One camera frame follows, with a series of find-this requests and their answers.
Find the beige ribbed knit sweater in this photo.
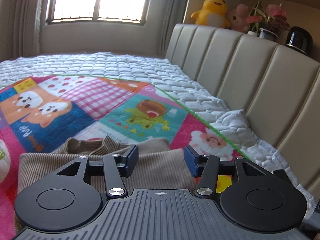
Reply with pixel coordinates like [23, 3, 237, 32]
[17, 136, 196, 192]

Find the white quilted mattress cover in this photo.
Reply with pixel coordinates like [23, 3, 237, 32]
[1, 53, 317, 218]

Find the colourful cartoon patchwork blanket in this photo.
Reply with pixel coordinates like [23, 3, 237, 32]
[1, 75, 240, 239]

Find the beige padded headboard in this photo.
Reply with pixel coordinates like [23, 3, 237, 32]
[166, 24, 319, 197]

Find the black round speaker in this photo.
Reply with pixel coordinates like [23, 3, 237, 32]
[285, 26, 313, 56]

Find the potted plant with pink leaves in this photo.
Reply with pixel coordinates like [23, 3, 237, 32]
[247, 1, 291, 42]

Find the pink bunny plush toy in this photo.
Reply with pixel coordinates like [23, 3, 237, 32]
[226, 4, 249, 34]

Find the yellow duck plush toy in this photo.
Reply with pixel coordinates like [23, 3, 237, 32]
[190, 0, 230, 29]

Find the window with metal bars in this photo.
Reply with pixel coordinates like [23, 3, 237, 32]
[46, 0, 150, 25]

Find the beige curtain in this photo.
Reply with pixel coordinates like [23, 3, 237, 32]
[13, 0, 43, 57]

